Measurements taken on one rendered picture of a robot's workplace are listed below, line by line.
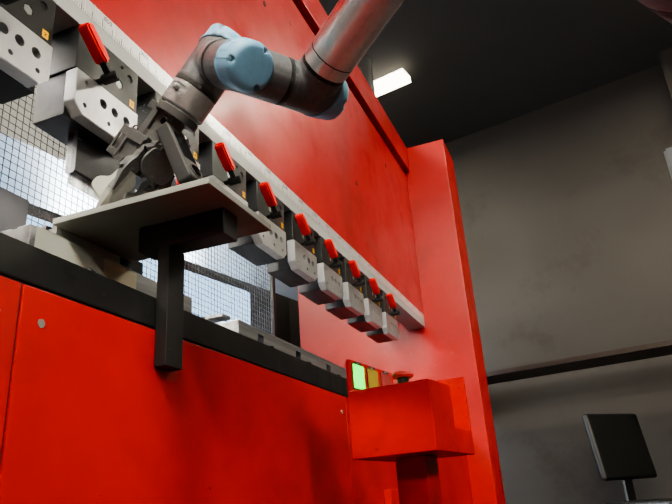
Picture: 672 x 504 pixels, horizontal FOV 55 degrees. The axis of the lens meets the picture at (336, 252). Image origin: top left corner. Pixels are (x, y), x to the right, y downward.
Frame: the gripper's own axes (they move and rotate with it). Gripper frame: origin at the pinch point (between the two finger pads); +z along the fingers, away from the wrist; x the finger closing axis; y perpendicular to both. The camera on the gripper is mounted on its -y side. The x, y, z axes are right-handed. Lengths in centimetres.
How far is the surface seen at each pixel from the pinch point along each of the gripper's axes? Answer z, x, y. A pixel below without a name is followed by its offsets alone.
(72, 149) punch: -5.9, 4.7, 12.1
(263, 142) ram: -33, -55, 30
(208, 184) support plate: -12.0, 8.4, -18.7
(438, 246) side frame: -61, -215, 38
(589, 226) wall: -160, -399, 20
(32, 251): 5.7, 23.9, -16.9
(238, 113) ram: -34, -42, 31
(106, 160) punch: -7.4, -2.1, 12.3
